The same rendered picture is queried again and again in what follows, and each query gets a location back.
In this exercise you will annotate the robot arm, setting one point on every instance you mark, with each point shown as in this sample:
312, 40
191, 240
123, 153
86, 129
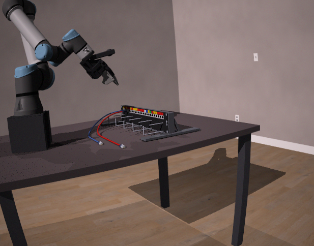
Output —
38, 75

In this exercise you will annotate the grey port rack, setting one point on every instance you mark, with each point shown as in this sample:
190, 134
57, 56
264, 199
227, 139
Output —
150, 119

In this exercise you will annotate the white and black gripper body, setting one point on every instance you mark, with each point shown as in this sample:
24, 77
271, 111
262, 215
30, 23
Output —
94, 68

